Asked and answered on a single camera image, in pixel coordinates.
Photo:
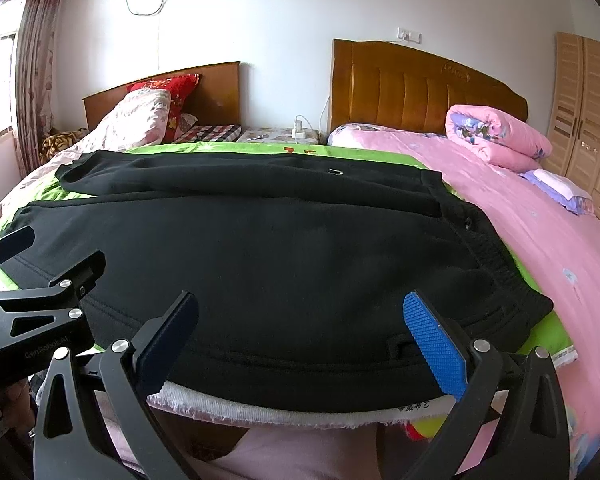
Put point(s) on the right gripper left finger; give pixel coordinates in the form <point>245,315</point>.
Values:
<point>72,440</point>

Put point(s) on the brown patterned blanket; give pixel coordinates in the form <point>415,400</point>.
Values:
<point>56,141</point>

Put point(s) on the white wall switch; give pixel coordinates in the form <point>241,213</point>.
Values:
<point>407,35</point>

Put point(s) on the red pillow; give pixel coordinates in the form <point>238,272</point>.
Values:
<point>180,88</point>

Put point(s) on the green cartoon blanket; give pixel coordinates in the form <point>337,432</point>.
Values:
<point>549,333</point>

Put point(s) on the purple white pillow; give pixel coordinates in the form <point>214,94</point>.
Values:
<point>561,190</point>

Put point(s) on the white charger on nightstand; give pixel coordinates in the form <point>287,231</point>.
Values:
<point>303,129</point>

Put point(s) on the pink bed sheet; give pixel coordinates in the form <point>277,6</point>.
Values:
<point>559,249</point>

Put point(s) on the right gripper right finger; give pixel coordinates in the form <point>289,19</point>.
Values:
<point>531,439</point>

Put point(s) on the rolled pink quilt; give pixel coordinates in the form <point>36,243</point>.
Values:
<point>496,137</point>

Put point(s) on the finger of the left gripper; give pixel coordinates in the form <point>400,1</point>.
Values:
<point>15,242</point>
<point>72,272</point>

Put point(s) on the right wooden headboard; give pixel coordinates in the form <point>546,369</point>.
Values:
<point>384,84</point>

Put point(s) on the floral pink curtain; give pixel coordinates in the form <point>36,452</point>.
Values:
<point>34,71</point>

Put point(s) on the left wooden headboard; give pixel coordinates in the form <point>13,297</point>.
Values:
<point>215,101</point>

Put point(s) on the wooden headboard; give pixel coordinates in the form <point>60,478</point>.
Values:
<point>384,84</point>
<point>215,101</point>

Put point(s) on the black pants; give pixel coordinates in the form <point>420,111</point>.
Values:
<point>300,265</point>

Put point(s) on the light wooden wardrobe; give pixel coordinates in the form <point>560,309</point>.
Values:
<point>574,129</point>

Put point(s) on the floral covered nightstand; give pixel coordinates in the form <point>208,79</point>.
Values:
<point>278,135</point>

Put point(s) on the white pink floral quilt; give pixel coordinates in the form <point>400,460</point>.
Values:
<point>139,119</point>

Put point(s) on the checkered plaid sheet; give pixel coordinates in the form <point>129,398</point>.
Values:
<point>210,133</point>

